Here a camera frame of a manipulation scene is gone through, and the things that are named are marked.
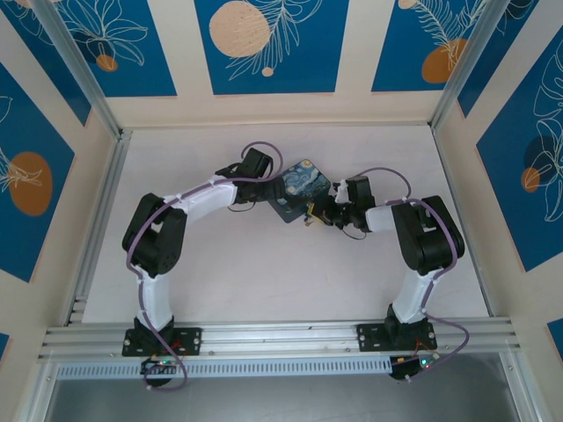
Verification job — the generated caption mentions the horizontal aluminium base rail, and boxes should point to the horizontal aluminium base rail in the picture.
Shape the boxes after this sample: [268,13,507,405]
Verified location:
[37,319,523,362]

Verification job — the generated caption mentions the steel sheet shelf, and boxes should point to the steel sheet shelf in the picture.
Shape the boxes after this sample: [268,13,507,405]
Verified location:
[43,353,529,422]

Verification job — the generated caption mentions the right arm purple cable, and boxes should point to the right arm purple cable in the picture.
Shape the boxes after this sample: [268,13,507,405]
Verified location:
[347,165,470,383]

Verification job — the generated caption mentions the grey slotted cable duct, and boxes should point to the grey slotted cable duct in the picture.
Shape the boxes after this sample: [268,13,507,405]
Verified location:
[55,355,392,382]

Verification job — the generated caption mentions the aluminium table side rail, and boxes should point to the aluminium table side rail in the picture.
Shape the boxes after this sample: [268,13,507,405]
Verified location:
[430,126,515,327]
[65,128,133,327]

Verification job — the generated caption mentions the blue floral wall panel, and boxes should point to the blue floral wall panel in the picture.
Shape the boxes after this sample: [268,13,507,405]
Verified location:
[0,63,77,283]
[194,0,351,96]
[477,47,563,273]
[46,0,178,98]
[371,0,494,93]

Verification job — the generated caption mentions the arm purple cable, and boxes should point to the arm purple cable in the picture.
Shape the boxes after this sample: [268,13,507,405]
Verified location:
[126,140,283,392]
[347,165,470,383]

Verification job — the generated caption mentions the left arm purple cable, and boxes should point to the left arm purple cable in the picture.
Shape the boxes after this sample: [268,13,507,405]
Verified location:
[126,140,283,392]

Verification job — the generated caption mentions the starry night print box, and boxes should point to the starry night print box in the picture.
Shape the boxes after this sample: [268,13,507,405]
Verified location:
[268,157,333,225]

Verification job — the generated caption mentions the aluminium frame post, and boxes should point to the aluminium frame post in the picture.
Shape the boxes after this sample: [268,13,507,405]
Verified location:
[430,0,507,133]
[33,0,125,138]

